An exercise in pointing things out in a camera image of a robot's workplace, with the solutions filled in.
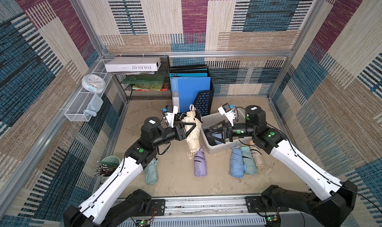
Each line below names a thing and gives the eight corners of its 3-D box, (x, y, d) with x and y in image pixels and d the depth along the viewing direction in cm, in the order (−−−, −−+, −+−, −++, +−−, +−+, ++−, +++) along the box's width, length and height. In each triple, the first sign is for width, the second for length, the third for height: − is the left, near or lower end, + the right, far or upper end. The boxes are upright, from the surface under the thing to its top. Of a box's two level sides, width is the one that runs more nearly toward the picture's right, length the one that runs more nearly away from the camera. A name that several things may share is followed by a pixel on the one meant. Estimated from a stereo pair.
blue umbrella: (231, 177, 84) (233, 175, 81) (227, 150, 94) (228, 148, 91) (246, 177, 84) (247, 175, 81) (240, 150, 94) (241, 148, 91)
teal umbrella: (245, 174, 85) (247, 172, 82) (239, 148, 95) (241, 146, 92) (256, 174, 85) (258, 172, 82) (249, 148, 95) (251, 146, 92)
